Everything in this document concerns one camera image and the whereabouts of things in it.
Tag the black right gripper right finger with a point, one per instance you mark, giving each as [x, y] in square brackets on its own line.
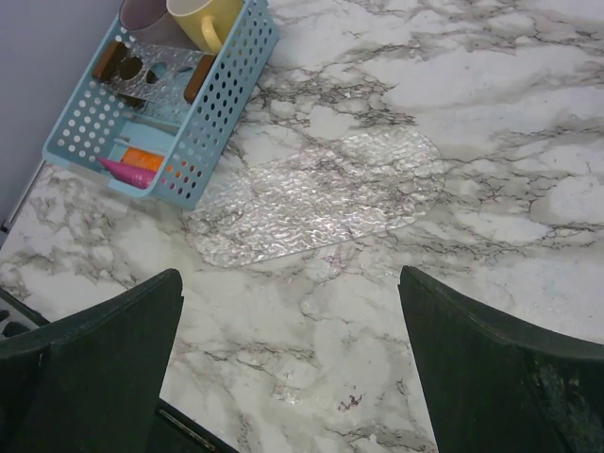
[495, 383]

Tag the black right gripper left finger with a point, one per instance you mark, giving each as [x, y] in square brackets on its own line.
[90, 382]

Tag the mauve mug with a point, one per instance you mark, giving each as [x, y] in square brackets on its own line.
[149, 21]

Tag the yellow mug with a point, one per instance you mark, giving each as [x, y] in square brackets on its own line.
[206, 22]

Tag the clear textured oval tray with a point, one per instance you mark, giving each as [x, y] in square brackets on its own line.
[367, 182]

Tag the light blue perforated basket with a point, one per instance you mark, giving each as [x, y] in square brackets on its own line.
[95, 123]

